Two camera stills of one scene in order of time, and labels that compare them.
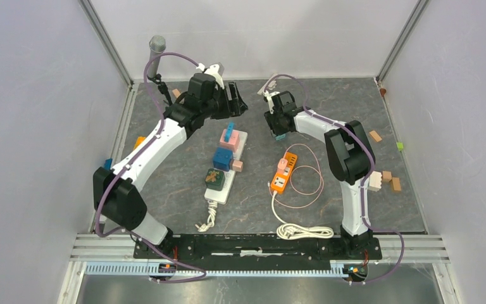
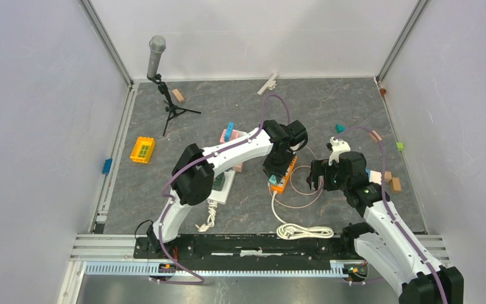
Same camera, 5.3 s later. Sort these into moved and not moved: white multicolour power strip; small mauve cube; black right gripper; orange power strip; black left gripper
Moved: black right gripper; black left gripper
Not moved: white multicolour power strip; small mauve cube; orange power strip
